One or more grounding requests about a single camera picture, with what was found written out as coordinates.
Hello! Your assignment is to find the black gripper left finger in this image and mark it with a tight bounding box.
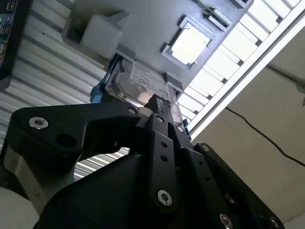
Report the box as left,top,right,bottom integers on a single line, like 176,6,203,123
9,94,178,212

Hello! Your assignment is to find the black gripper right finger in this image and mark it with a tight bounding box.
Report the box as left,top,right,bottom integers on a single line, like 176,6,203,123
158,100,285,229

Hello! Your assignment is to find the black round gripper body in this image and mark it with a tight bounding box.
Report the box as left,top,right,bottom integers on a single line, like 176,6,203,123
33,154,189,229

